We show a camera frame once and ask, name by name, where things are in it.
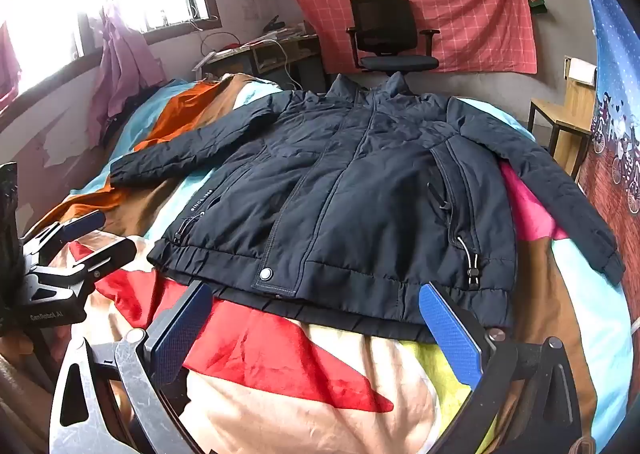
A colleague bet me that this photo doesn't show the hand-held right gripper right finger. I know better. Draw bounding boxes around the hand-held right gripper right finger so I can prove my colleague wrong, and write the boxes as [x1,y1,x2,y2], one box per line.
[419,282,583,454]

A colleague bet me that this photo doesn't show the colourful striped bed sheet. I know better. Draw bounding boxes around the colourful striped bed sheet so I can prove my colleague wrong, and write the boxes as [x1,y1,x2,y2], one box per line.
[20,72,640,454]

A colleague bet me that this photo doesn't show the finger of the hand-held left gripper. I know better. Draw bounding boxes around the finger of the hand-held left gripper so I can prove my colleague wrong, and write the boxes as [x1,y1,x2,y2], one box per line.
[22,210,107,262]
[30,237,138,287]

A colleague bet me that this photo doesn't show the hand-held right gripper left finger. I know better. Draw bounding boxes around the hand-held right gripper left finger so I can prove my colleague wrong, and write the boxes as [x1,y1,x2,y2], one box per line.
[50,281,215,454]

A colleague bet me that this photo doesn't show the thin wire loop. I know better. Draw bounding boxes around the thin wire loop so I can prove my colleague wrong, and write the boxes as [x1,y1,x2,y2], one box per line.
[200,30,242,57]

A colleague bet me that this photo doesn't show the red checked wall cloth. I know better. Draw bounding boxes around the red checked wall cloth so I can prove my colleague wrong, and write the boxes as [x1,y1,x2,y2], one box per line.
[285,0,538,75]

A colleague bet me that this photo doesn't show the dark navy padded jacket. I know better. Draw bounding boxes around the dark navy padded jacket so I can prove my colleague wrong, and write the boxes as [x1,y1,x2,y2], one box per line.
[109,71,626,345]

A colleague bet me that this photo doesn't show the pink hanging garment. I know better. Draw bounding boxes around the pink hanging garment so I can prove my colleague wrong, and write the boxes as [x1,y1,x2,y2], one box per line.
[85,4,166,145]

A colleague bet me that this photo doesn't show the black office chair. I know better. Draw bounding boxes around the black office chair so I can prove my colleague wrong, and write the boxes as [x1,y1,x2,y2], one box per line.
[346,0,441,77]

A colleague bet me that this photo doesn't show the white cable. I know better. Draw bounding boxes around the white cable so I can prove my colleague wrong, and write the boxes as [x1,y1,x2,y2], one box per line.
[269,38,302,90]

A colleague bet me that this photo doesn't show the blue printed curtain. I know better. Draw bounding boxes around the blue printed curtain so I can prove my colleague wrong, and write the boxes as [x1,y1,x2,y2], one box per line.
[575,0,640,295]

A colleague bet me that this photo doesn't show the light wooden chair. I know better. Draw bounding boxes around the light wooden chair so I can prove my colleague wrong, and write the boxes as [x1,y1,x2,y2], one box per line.
[527,55,598,179]

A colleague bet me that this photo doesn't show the wooden desk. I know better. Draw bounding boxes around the wooden desk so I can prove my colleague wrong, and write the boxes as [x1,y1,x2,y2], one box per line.
[195,31,326,90]

